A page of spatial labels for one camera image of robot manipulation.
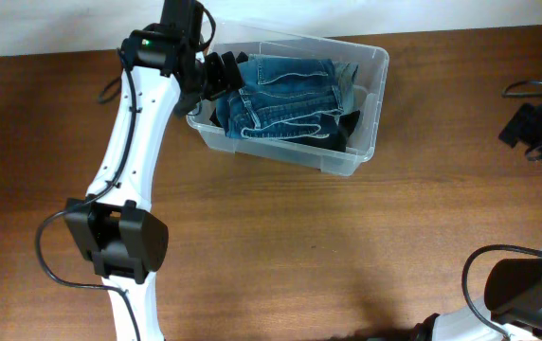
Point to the white-black left gripper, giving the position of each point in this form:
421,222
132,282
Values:
224,79

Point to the dark green-black garment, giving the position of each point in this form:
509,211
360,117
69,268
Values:
338,135

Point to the black garment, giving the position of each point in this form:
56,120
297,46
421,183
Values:
219,113

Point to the clear plastic storage container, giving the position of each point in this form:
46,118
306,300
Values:
369,88

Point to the light blue jeans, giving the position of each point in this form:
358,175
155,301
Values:
346,75

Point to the dark blue jeans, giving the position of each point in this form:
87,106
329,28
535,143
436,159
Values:
283,98

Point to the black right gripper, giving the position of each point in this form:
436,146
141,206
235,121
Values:
520,126

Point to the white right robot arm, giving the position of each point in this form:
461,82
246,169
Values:
511,307

